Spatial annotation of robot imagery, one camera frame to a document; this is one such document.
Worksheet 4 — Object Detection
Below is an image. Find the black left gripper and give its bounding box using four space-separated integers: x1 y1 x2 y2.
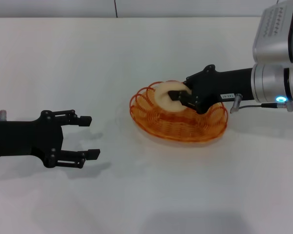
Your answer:
0 109 101 170

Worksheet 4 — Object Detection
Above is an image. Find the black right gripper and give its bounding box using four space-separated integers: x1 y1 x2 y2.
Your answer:
167 64 253 115

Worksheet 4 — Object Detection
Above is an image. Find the pale round bread bun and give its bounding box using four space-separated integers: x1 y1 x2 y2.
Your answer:
154 81 194 111

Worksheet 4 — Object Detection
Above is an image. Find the orange wire basket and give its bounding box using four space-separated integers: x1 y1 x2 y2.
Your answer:
129 80 229 147

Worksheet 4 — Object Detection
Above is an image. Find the silver right cable connector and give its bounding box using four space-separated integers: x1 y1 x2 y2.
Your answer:
230 93 243 114

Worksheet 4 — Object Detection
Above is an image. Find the grey cable with black plug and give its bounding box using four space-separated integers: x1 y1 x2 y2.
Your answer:
239 102 293 113

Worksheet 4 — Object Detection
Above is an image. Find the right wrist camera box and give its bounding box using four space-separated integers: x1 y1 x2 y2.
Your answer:
252 0 293 67

